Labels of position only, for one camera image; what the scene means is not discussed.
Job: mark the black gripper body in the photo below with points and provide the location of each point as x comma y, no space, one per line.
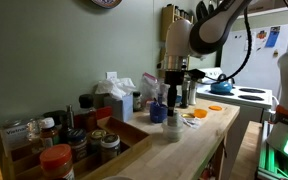
174,78

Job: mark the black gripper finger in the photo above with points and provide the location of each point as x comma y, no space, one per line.
171,105

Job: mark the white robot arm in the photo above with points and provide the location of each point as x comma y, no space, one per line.
184,39

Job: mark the orange bowl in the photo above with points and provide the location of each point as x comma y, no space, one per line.
200,113

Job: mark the tissue box with tissues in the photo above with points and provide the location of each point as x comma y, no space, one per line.
119,96

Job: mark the steel pepper grinder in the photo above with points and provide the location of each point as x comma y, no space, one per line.
185,91

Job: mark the blue plastic cup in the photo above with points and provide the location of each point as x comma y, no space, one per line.
158,112

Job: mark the gold jar lid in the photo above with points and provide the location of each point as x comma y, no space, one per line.
190,116

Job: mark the white paper napkin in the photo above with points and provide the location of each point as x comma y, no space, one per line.
193,123

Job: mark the orange lid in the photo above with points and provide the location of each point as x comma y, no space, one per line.
216,108

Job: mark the blue kettle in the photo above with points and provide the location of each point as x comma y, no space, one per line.
221,86

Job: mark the wooden butcher block table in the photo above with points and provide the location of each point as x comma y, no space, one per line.
187,158

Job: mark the upper wooden spice rack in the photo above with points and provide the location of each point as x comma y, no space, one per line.
171,13

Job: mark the white stove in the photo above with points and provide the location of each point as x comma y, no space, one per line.
254,105

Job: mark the dark sauce bottle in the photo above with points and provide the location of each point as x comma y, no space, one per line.
88,112

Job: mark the white refrigerator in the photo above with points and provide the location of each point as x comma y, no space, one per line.
261,70

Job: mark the white lid spice jar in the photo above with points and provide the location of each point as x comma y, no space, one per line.
49,133

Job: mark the orange lid peanut butter jar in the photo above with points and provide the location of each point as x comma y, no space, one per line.
56,163

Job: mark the wooden tray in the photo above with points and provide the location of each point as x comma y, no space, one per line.
23,164

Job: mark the wall clock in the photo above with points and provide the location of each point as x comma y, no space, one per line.
108,4

